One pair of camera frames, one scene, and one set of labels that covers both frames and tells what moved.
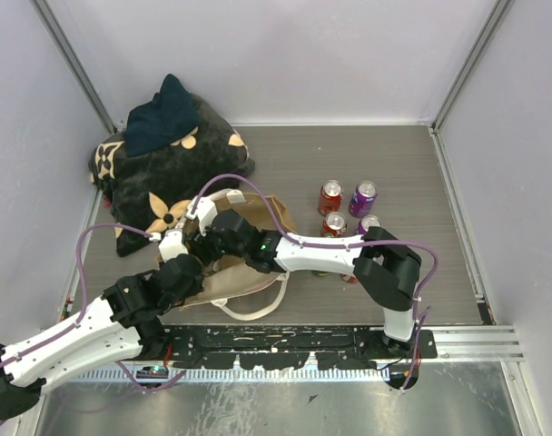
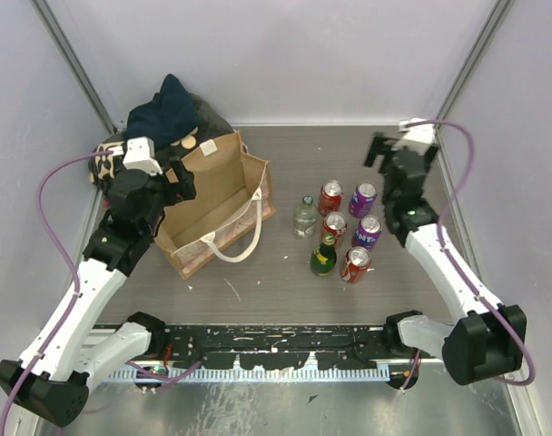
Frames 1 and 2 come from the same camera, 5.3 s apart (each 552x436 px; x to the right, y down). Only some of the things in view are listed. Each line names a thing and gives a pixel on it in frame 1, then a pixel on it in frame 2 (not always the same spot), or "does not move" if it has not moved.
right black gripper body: (211, 246) → (381, 145)
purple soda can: (366, 222) does not move
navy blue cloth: (171, 113) does not move
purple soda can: (362, 199) does not move
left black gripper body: (170, 304) → (168, 193)
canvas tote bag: (232, 282) → (232, 193)
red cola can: (330, 197) does not move
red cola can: (334, 225) does not move
